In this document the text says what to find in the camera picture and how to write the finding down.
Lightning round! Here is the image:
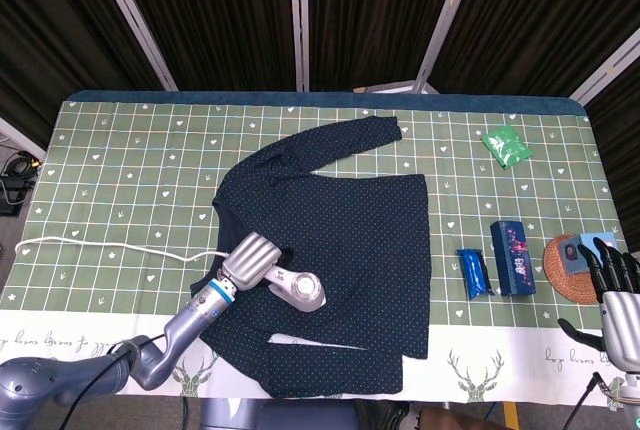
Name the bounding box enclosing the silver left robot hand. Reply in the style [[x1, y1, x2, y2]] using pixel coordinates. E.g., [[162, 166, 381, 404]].
[[219, 231, 294, 294]]

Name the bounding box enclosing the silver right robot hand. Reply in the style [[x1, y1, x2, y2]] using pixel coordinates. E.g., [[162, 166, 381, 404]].
[[557, 237, 640, 374]]

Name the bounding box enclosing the white handheld garment steamer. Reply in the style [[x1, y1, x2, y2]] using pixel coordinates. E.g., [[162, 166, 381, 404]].
[[262, 247, 327, 314]]

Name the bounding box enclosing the navy polka dot shirt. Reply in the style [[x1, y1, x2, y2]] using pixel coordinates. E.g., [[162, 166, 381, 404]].
[[189, 116, 432, 399]]

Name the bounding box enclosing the white power cord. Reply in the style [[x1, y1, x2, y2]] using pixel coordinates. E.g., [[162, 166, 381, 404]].
[[14, 237, 232, 264]]

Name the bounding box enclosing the round woven coaster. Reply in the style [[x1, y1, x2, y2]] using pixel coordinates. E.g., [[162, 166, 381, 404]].
[[542, 233, 601, 306]]

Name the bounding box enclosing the light blue small box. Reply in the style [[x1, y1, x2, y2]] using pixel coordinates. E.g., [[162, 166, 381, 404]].
[[558, 232, 619, 276]]

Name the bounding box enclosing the dark blue floral box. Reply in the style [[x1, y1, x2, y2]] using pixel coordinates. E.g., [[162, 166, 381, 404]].
[[489, 219, 539, 298]]

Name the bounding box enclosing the green checked tablecloth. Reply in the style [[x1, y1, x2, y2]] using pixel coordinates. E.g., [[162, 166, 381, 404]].
[[0, 99, 640, 409]]

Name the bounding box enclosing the blue tissue packet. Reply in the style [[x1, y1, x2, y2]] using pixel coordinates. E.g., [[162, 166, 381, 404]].
[[456, 247, 496, 300]]

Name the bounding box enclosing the grey robot torso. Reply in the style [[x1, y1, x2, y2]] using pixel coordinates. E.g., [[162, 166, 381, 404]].
[[199, 398, 361, 430]]

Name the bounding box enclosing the brown pleated screen panel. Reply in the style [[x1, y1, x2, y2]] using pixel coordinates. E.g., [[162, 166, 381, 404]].
[[97, 0, 306, 93], [569, 39, 640, 254], [299, 0, 476, 94], [0, 0, 179, 151], [419, 0, 640, 101]]

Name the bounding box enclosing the blue table pad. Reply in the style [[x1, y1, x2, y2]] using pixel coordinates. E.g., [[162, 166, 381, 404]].
[[64, 89, 587, 116]]

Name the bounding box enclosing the green plastic packet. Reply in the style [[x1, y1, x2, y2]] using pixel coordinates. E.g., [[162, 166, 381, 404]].
[[480, 125, 534, 170]]

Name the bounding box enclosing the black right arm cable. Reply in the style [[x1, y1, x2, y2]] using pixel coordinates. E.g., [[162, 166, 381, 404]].
[[562, 372, 604, 430]]

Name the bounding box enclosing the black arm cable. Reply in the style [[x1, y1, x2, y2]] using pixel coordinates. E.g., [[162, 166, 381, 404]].
[[54, 332, 169, 430], [562, 372, 604, 430]]

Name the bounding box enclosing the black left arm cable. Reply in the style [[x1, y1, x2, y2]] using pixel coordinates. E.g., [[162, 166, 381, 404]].
[[54, 332, 169, 430]]

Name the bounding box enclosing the black device with cables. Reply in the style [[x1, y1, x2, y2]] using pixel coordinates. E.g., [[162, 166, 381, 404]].
[[0, 149, 40, 216]]

